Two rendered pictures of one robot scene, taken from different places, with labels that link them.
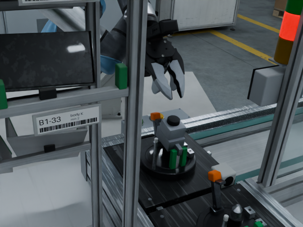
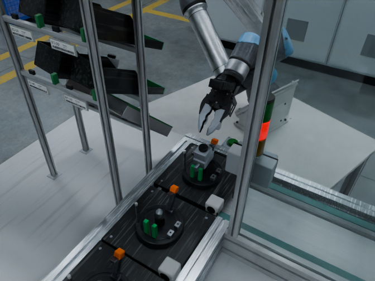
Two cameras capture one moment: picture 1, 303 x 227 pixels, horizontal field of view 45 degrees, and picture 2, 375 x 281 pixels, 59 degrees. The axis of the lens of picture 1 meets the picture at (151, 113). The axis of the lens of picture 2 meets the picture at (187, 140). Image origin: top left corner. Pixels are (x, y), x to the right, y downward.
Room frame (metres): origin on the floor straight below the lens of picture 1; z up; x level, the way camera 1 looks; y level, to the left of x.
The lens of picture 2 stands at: (0.26, -0.71, 1.80)
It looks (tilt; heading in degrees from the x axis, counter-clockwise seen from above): 40 degrees down; 59
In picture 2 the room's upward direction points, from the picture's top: 2 degrees clockwise
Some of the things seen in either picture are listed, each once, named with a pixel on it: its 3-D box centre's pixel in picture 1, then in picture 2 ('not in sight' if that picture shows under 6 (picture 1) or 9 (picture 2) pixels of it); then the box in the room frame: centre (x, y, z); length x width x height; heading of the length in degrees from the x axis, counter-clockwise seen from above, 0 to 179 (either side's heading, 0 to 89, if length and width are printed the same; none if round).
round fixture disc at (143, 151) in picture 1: (167, 159); (202, 172); (0.73, -0.05, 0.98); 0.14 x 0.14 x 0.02
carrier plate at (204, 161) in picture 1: (167, 165); (202, 175); (0.73, -0.05, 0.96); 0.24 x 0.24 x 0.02; 29
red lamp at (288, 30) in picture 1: (295, 25); not in sight; (0.72, -0.27, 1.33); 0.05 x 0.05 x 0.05
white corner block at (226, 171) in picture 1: (222, 175); (214, 204); (0.69, -0.18, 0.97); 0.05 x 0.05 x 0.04; 29
